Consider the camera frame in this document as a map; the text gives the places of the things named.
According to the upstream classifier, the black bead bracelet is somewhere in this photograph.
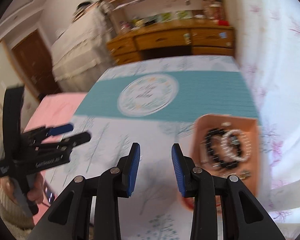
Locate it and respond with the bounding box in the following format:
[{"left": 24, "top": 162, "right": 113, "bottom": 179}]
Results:
[{"left": 203, "top": 127, "right": 242, "bottom": 169}]

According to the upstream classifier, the white pearl bracelet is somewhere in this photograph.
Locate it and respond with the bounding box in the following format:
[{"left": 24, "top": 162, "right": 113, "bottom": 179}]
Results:
[{"left": 221, "top": 128, "right": 252, "bottom": 163}]

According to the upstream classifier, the pink jewelry box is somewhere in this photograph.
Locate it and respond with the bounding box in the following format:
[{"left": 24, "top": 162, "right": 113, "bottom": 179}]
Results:
[{"left": 176, "top": 114, "right": 260, "bottom": 195}]

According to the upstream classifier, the person's left hand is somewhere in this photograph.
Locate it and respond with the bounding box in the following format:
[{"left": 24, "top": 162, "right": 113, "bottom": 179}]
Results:
[{"left": 0, "top": 173, "right": 44, "bottom": 204}]

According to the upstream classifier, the pink bedspread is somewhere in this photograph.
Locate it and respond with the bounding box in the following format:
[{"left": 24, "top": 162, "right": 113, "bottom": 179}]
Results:
[{"left": 25, "top": 93, "right": 86, "bottom": 223}]

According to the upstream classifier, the teal floral tablecloth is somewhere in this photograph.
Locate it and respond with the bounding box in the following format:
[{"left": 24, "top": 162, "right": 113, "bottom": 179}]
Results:
[{"left": 45, "top": 56, "right": 258, "bottom": 239}]

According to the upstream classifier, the brown wooden door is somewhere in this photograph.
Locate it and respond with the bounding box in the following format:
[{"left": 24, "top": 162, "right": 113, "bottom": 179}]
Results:
[{"left": 12, "top": 30, "right": 61, "bottom": 99}]

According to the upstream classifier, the white lace covered furniture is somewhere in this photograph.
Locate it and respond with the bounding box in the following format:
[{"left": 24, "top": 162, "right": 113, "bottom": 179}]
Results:
[{"left": 51, "top": 2, "right": 116, "bottom": 92}]

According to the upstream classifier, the wooden desk with drawers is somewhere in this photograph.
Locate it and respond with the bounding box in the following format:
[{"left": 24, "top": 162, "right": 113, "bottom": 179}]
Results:
[{"left": 107, "top": 19, "right": 235, "bottom": 65}]

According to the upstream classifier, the white floral curtain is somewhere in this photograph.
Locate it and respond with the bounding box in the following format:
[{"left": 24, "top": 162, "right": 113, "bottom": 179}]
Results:
[{"left": 224, "top": 0, "right": 300, "bottom": 239}]

